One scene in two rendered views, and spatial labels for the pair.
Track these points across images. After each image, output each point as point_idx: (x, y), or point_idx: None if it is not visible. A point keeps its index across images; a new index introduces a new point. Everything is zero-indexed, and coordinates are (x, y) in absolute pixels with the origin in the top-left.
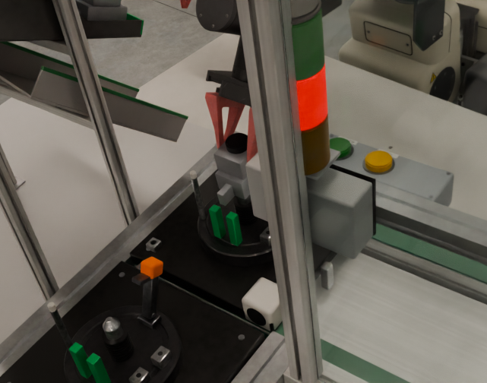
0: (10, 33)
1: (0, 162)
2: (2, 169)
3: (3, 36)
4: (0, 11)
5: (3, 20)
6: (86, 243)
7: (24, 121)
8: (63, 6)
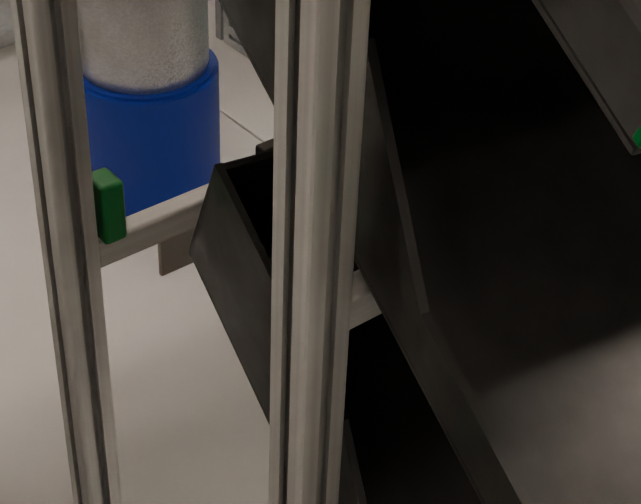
0: (265, 399)
1: (82, 480)
2: (82, 492)
3: (255, 385)
4: (264, 344)
5: (263, 365)
6: None
7: None
8: (268, 498)
